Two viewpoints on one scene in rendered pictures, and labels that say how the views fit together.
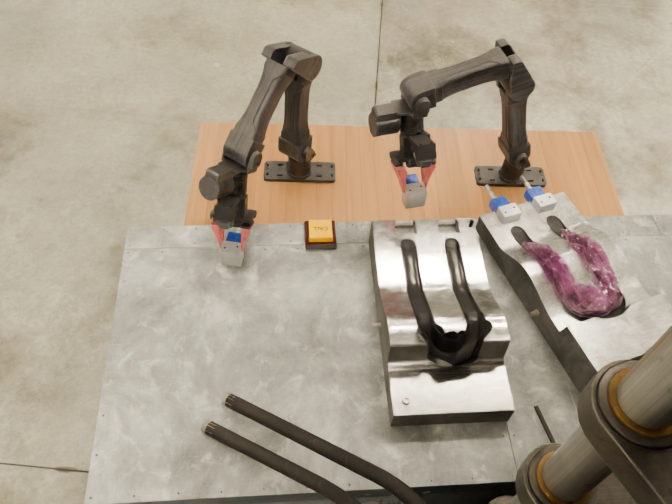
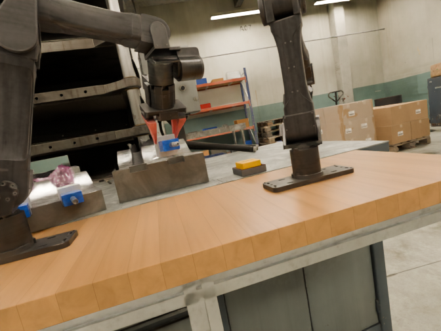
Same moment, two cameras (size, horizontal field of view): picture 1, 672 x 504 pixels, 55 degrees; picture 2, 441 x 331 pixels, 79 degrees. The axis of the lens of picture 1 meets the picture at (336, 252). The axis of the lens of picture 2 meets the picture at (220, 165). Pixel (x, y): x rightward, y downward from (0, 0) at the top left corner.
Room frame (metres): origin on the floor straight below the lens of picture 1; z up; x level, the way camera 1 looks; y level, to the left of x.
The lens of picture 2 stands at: (1.82, -0.16, 0.95)
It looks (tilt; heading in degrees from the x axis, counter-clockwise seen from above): 8 degrees down; 171
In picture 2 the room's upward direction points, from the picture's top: 11 degrees counter-clockwise
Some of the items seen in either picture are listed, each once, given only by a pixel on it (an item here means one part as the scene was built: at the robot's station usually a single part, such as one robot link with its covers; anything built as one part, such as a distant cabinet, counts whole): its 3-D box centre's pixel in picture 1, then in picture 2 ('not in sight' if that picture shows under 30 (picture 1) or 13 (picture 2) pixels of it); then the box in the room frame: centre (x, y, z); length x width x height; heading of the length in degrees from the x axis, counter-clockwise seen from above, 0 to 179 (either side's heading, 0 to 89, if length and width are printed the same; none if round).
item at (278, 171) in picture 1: (299, 163); (305, 163); (1.26, 0.12, 0.84); 0.20 x 0.07 x 0.08; 94
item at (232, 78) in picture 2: not in sight; (213, 120); (-5.27, 0.95, 1.14); 2.06 x 0.65 x 2.27; 89
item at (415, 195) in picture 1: (408, 181); (170, 144); (1.13, -0.17, 0.93); 0.13 x 0.05 x 0.05; 16
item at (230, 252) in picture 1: (236, 238); not in sight; (0.99, 0.26, 0.83); 0.13 x 0.05 x 0.05; 175
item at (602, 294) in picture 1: (577, 266); (41, 180); (0.93, -0.58, 0.90); 0.26 x 0.18 x 0.08; 24
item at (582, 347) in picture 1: (574, 277); (42, 194); (0.93, -0.59, 0.86); 0.50 x 0.26 x 0.11; 24
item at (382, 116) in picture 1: (397, 111); (173, 56); (1.16, -0.12, 1.14); 0.12 x 0.09 x 0.12; 111
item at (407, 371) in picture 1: (436, 309); (155, 162); (0.80, -0.24, 0.87); 0.50 x 0.26 x 0.14; 7
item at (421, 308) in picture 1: (443, 291); (150, 150); (0.81, -0.25, 0.92); 0.35 x 0.16 x 0.09; 7
